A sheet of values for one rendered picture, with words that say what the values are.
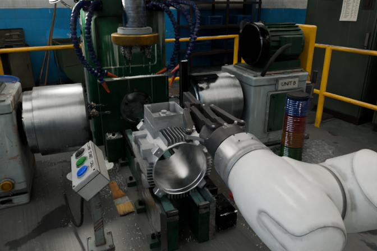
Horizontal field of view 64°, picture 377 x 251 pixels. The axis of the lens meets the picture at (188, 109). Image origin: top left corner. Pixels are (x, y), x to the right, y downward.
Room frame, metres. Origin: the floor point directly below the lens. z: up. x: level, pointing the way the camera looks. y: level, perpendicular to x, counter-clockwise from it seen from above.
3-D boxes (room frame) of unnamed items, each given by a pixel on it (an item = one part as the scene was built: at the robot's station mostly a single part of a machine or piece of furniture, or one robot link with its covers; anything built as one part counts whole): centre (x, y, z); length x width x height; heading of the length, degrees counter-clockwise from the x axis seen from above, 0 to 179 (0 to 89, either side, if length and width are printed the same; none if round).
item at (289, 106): (0.76, -0.29, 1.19); 0.06 x 0.06 x 0.04
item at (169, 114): (0.85, 0.07, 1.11); 0.12 x 0.11 x 0.07; 21
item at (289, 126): (0.76, -0.29, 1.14); 0.06 x 0.06 x 0.04
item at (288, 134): (0.76, -0.29, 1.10); 0.06 x 0.06 x 0.04
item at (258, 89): (1.37, -0.36, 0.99); 0.35 x 0.31 x 0.37; 112
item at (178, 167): (0.82, 0.06, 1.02); 0.20 x 0.19 x 0.19; 21
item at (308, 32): (1.36, -0.41, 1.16); 0.33 x 0.26 x 0.42; 112
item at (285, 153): (0.76, -0.29, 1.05); 0.06 x 0.06 x 0.04
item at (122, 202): (0.90, 0.24, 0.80); 0.21 x 0.05 x 0.01; 28
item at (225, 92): (1.27, -0.12, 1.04); 0.41 x 0.25 x 0.25; 112
